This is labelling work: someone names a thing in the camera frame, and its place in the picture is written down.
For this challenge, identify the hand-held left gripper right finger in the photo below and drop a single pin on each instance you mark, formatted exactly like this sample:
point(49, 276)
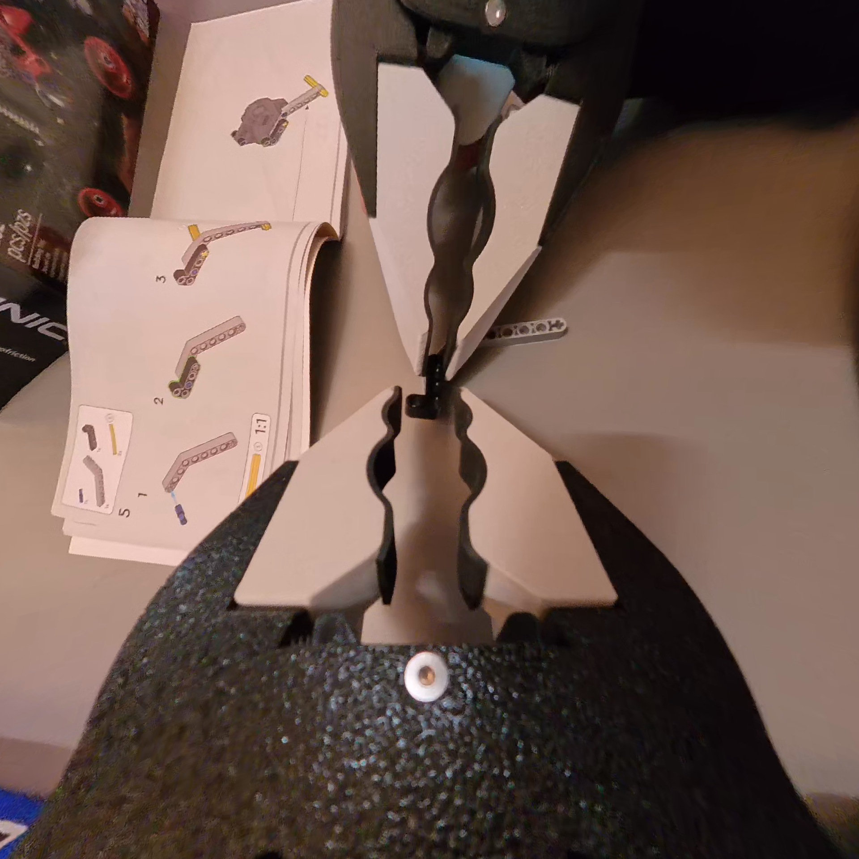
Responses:
point(537, 530)

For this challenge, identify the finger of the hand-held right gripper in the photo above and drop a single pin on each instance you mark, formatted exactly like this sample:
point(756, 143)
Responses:
point(527, 194)
point(409, 174)

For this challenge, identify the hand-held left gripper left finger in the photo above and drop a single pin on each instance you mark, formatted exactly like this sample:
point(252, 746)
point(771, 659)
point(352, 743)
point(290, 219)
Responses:
point(315, 523)

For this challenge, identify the black angled toy beam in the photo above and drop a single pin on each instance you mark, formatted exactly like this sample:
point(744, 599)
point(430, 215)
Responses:
point(433, 402)

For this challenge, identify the grey toy beam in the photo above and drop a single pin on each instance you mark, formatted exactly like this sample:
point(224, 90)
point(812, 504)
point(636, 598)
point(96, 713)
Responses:
point(537, 329)

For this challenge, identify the building instruction booklet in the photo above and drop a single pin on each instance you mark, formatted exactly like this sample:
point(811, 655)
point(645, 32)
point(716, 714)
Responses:
point(201, 376)

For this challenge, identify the black toy set box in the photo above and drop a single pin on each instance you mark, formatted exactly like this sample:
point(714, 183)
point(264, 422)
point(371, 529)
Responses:
point(60, 134)

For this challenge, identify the blue printed packaging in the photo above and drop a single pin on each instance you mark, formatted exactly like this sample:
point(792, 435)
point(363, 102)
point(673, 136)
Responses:
point(17, 822)

